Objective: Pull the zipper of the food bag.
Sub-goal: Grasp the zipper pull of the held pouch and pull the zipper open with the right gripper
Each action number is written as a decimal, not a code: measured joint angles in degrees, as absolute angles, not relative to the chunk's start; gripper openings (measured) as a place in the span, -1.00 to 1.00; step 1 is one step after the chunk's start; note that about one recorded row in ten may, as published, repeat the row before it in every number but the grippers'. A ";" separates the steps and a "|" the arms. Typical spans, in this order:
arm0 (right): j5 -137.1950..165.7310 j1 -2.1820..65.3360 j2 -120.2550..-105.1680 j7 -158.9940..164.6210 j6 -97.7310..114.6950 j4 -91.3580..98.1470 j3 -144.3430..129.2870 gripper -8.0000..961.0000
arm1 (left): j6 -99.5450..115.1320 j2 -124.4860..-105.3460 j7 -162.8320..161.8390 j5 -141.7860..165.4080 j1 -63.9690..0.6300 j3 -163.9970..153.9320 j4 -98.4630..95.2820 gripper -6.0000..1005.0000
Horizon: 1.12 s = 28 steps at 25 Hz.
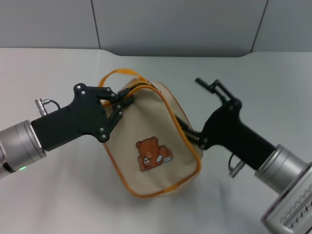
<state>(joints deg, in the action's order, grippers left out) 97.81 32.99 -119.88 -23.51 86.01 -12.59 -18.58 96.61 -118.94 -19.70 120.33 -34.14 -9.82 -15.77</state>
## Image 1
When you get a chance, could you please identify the left gripper cable with connector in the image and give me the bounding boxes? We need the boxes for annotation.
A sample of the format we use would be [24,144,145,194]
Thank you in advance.
[35,98,61,116]

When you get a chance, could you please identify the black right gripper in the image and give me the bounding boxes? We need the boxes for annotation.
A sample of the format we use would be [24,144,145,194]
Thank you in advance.
[175,77,276,171]

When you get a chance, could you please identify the right gripper cable with connector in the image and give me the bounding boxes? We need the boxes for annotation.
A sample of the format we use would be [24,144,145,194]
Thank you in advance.
[228,153,246,179]

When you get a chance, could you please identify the gripper cable with connector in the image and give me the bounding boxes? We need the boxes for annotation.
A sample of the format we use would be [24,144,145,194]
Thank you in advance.
[35,98,61,116]
[228,153,246,179]

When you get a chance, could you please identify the beige food bag orange trim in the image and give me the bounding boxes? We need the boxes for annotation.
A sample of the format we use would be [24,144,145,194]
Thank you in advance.
[98,69,203,198]

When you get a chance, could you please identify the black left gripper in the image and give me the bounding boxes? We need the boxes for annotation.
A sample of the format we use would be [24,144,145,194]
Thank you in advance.
[30,83,136,152]

